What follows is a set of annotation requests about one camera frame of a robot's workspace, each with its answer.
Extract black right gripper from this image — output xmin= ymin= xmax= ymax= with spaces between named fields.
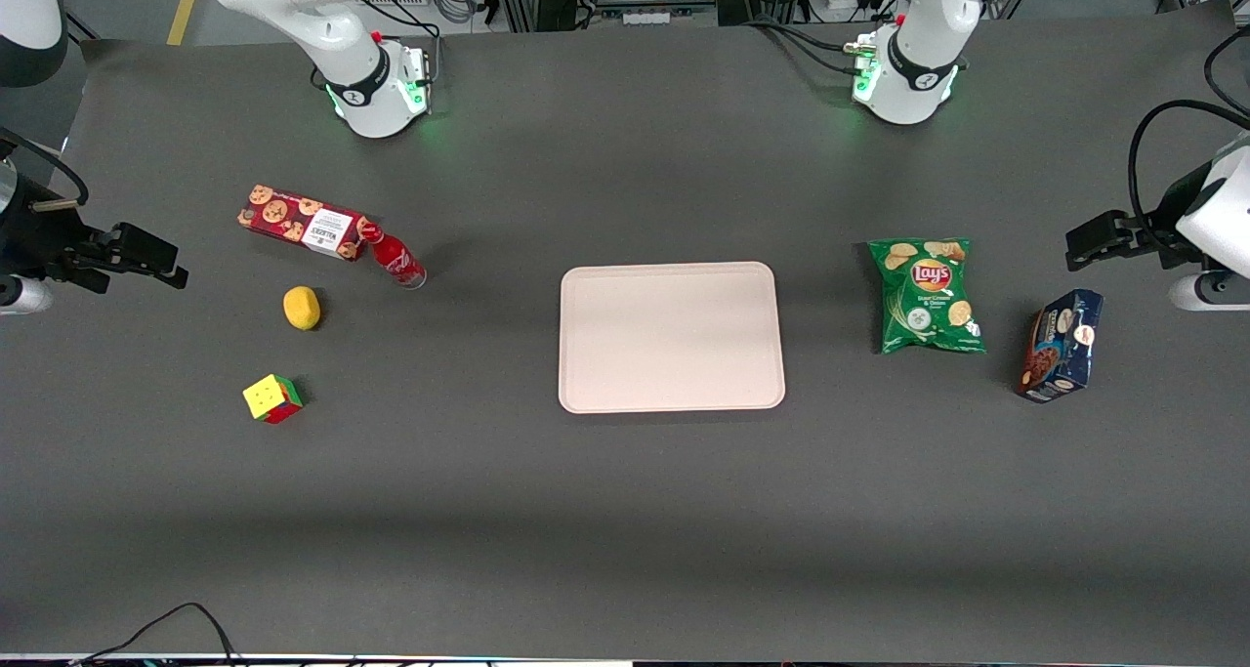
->
xmin=0 ymin=181 xmax=189 ymax=294

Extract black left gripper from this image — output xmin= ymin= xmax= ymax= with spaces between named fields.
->
xmin=1064 ymin=184 xmax=1190 ymax=273

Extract red coke bottle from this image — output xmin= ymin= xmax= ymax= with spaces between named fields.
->
xmin=362 ymin=225 xmax=429 ymax=291

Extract beige plastic tray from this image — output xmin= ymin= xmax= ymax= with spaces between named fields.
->
xmin=557 ymin=261 xmax=788 ymax=416

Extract dark blue cookie box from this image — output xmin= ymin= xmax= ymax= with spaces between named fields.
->
xmin=1013 ymin=288 xmax=1106 ymax=405

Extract red Walkers shortbread box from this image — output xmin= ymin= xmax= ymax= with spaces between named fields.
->
xmin=236 ymin=184 xmax=378 ymax=263

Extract yellow lemon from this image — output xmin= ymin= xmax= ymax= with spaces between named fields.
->
xmin=282 ymin=285 xmax=323 ymax=333

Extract green Lay's chips bag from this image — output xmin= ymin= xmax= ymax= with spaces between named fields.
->
xmin=867 ymin=237 xmax=988 ymax=356

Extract Rubik's cube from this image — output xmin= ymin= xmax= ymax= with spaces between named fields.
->
xmin=241 ymin=373 xmax=306 ymax=427

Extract yellow floor tape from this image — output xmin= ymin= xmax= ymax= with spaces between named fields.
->
xmin=165 ymin=0 xmax=203 ymax=47

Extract black looped left gripper cable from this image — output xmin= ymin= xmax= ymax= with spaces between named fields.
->
xmin=1127 ymin=99 xmax=1250 ymax=236

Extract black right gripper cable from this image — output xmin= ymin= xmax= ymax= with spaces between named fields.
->
xmin=0 ymin=125 xmax=91 ymax=211

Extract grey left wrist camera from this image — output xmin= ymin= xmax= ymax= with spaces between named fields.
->
xmin=1168 ymin=270 xmax=1250 ymax=313

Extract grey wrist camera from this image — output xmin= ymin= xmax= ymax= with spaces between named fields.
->
xmin=1168 ymin=270 xmax=1250 ymax=313
xmin=0 ymin=274 xmax=56 ymax=317

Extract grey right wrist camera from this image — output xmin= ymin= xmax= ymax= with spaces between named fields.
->
xmin=0 ymin=274 xmax=56 ymax=317

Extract black curved cable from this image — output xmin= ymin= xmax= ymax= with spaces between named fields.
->
xmin=1202 ymin=24 xmax=1250 ymax=119

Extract black cable at table edge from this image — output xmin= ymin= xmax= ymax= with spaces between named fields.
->
xmin=66 ymin=602 xmax=243 ymax=667

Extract black left arm base cables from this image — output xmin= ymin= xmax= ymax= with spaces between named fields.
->
xmin=744 ymin=15 xmax=872 ymax=74

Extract black arm base cables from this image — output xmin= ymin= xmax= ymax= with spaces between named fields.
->
xmin=359 ymin=0 xmax=445 ymax=94
xmin=744 ymin=15 xmax=872 ymax=74

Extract black right arm base cables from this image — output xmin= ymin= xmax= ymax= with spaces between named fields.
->
xmin=359 ymin=0 xmax=445 ymax=94

